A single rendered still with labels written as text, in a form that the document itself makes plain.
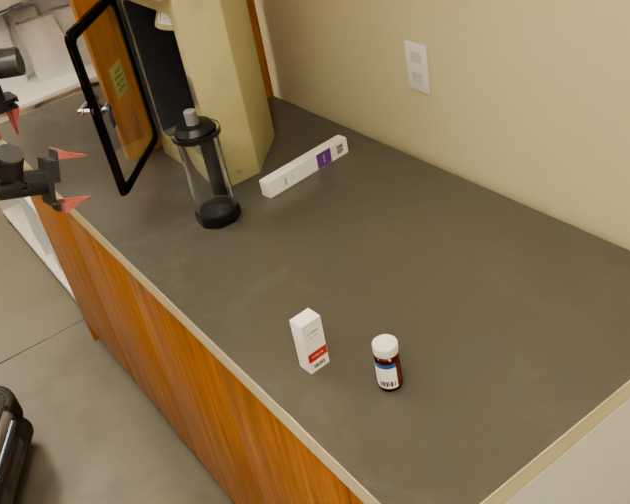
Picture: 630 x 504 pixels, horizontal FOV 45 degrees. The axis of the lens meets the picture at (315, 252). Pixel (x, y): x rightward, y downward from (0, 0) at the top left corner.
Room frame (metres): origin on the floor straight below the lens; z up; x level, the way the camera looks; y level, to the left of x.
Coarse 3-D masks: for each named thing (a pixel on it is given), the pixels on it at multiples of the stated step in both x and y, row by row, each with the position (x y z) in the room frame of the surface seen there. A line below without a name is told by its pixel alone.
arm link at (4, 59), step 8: (0, 48) 1.88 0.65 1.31; (8, 48) 1.85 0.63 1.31; (16, 48) 1.88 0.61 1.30; (0, 56) 1.85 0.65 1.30; (8, 56) 1.85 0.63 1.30; (16, 56) 1.85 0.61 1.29; (0, 64) 1.84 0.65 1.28; (8, 64) 1.84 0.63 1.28; (16, 64) 1.83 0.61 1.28; (24, 64) 1.89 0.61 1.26; (0, 72) 1.83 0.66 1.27; (8, 72) 1.83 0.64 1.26; (16, 72) 1.84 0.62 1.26; (24, 72) 1.86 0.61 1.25
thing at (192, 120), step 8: (184, 112) 1.50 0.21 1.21; (192, 112) 1.50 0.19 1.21; (184, 120) 1.53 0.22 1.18; (192, 120) 1.49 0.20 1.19; (200, 120) 1.52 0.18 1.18; (208, 120) 1.51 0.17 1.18; (176, 128) 1.50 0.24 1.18; (184, 128) 1.49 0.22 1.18; (192, 128) 1.48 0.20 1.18; (200, 128) 1.48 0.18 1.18; (208, 128) 1.48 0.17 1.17; (176, 136) 1.48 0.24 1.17; (184, 136) 1.47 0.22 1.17; (192, 136) 1.46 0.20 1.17; (200, 136) 1.46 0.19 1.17
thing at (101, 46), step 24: (96, 24) 1.75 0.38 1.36; (96, 48) 1.71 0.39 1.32; (120, 48) 1.83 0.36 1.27; (96, 72) 1.67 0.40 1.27; (120, 72) 1.79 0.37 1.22; (96, 96) 1.63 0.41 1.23; (120, 96) 1.75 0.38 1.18; (96, 120) 1.59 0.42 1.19; (120, 120) 1.71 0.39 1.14; (144, 120) 1.84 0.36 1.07; (120, 144) 1.66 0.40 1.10; (144, 144) 1.79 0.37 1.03; (120, 192) 1.59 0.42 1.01
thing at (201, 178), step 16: (208, 144) 1.47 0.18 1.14; (192, 160) 1.47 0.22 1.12; (208, 160) 1.47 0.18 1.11; (224, 160) 1.50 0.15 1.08; (192, 176) 1.47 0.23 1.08; (208, 176) 1.46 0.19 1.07; (224, 176) 1.48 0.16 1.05; (192, 192) 1.49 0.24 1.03; (208, 192) 1.46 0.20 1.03; (224, 192) 1.47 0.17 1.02; (208, 208) 1.46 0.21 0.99; (224, 208) 1.47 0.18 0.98
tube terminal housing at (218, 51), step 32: (192, 0) 1.65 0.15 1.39; (224, 0) 1.72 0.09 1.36; (192, 32) 1.64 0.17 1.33; (224, 32) 1.68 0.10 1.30; (192, 64) 1.63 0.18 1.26; (224, 64) 1.67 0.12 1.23; (256, 64) 1.85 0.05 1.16; (224, 96) 1.66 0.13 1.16; (256, 96) 1.79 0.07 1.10; (160, 128) 1.88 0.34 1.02; (224, 128) 1.65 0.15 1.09; (256, 128) 1.73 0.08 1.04; (256, 160) 1.68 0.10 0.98
